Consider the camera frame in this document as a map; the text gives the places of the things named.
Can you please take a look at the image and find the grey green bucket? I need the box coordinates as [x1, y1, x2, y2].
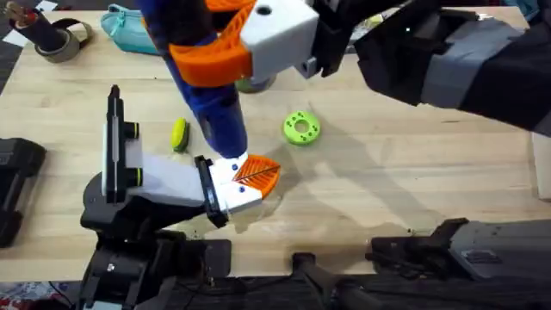
[234, 75, 277, 95]

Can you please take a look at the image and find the brown tape roll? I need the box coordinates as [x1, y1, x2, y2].
[34, 18, 94, 65]

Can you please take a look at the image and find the black cylindrical tool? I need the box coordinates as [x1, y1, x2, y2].
[2, 1, 66, 53]

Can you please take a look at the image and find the white paper sheet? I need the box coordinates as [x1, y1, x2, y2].
[1, 28, 29, 48]

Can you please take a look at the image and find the black rail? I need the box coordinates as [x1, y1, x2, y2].
[171, 275, 551, 310]

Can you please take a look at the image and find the blue electric screwdriver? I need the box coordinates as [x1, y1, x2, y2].
[137, 0, 250, 160]

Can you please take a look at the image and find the black stand post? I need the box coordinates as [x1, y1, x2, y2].
[291, 252, 345, 310]

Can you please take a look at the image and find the yellow green toy vegetable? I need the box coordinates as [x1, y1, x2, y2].
[170, 117, 191, 153]

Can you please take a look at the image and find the left wrist black upright plate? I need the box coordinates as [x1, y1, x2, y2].
[102, 84, 143, 204]

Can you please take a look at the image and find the black device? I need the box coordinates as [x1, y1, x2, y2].
[0, 137, 47, 249]

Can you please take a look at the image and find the green disc with holes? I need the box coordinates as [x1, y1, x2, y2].
[282, 110, 322, 146]

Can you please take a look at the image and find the teal zip bag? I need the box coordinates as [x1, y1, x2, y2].
[100, 3, 161, 56]

